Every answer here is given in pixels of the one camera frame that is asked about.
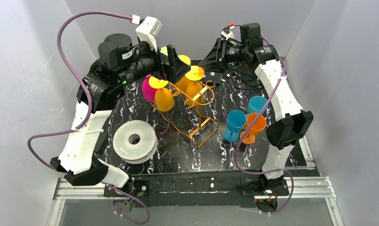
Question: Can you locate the yellow-orange wine glass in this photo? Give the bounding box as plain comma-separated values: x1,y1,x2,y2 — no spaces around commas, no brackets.
149,76,175,112
175,55,191,92
185,65,204,106

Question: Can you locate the teal wine glass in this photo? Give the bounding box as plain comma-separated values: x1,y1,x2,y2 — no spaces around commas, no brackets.
247,96,267,115

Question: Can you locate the blue wine glass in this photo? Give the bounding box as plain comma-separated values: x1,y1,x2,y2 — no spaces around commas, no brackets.
224,110,247,142

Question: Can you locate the orange wine glass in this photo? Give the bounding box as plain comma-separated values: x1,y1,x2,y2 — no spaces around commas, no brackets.
240,113,266,145

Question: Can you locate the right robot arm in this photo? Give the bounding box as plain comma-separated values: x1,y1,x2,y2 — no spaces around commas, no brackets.
199,23,314,190

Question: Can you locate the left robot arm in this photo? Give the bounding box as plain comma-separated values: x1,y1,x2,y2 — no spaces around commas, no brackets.
50,33,190,188

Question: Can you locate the yellow-orange wine glass back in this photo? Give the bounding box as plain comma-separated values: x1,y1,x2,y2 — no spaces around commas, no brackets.
175,55,191,92

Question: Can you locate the green wine glass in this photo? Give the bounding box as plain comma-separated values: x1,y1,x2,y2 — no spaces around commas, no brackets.
160,46,168,56

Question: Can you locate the magenta wine glass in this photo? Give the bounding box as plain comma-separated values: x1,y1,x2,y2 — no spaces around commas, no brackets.
141,74,157,102

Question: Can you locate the black power adapter box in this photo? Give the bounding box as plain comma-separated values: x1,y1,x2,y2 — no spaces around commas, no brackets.
202,72,222,87

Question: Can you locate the white perforated filament spool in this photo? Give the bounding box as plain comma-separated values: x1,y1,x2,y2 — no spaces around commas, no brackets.
113,120,158,164

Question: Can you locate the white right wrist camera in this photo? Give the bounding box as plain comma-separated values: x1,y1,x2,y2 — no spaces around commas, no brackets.
220,24,235,41

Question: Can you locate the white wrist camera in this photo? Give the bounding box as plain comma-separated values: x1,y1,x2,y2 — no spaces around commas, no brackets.
130,15,162,52
220,24,235,41

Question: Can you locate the black cable bundle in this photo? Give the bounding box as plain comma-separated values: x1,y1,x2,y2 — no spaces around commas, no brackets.
226,61,265,91

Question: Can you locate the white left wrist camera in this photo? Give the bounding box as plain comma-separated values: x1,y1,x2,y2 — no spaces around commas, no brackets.
130,15,162,52

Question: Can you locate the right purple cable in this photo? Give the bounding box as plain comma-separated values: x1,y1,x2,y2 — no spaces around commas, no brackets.
233,24,295,215

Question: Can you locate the purple cable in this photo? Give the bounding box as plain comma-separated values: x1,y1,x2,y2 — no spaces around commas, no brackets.
233,24,295,215
27,11,151,225

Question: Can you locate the gold wire glass rack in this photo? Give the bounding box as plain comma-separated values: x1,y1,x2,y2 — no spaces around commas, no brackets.
151,79,218,148

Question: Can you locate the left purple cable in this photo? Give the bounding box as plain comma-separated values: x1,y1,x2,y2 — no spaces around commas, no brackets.
27,11,151,225

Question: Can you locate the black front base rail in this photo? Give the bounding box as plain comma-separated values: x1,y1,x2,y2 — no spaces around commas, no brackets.
120,170,289,207

